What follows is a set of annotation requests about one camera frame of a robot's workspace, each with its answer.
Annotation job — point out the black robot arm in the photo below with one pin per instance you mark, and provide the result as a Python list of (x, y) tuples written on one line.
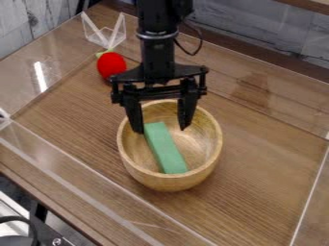
[(159, 16)]

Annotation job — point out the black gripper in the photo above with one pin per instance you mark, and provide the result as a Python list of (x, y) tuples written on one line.
[(159, 78)]

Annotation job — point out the green rectangular block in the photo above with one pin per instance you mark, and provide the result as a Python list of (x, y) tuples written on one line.
[(163, 148)]

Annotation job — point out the clear acrylic corner bracket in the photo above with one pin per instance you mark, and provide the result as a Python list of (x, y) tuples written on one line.
[(106, 37)]

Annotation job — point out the red plush strawberry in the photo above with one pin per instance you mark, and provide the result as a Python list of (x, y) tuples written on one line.
[(110, 63)]

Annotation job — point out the black table leg frame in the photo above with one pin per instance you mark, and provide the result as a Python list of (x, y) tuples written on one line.
[(48, 237)]

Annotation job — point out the brown wooden bowl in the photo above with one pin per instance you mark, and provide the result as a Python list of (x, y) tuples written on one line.
[(199, 143)]

